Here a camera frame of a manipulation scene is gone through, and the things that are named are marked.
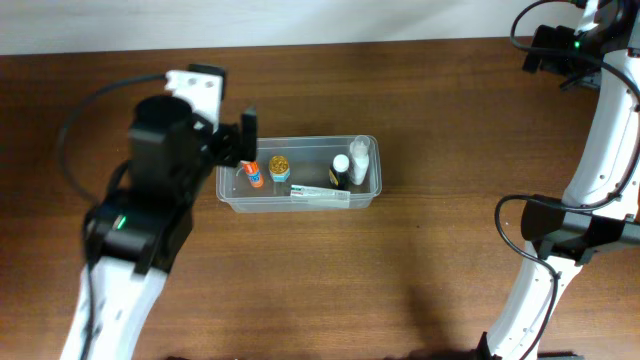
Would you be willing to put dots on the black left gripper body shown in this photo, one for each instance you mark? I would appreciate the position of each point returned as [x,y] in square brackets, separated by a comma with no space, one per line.
[248,133]

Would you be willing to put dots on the orange Redoxon tablet tube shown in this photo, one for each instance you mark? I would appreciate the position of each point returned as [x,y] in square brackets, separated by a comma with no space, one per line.
[252,170]

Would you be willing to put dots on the gold lid small jar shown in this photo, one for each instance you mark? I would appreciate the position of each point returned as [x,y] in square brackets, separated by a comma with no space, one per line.
[279,168]

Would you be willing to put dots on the white Panadol box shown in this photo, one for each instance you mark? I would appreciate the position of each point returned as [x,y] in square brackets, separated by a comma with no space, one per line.
[320,197]

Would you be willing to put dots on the dark bottle white cap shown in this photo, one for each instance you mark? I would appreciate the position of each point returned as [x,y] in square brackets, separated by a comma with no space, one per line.
[338,172]

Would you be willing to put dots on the white translucent squeeze bottle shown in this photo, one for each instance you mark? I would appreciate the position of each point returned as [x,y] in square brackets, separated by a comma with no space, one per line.
[359,158]

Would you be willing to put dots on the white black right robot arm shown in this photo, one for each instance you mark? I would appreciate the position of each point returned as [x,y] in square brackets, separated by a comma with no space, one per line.
[597,212]

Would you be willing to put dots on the clear plastic container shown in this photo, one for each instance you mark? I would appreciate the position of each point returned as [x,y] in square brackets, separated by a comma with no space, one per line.
[309,159]

